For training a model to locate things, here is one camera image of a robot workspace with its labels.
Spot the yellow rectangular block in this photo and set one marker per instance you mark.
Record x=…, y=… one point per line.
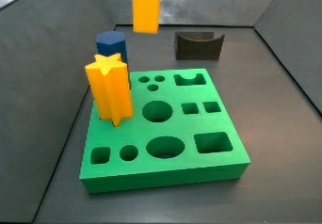
x=145, y=15

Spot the green foam shape board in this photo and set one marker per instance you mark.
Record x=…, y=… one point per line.
x=179, y=141

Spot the yellow star prism block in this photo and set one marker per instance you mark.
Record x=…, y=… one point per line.
x=108, y=80

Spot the black curved arch block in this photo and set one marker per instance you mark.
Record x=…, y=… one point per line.
x=197, y=45

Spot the blue hexagonal prism block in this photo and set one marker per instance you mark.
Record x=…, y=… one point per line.
x=110, y=43

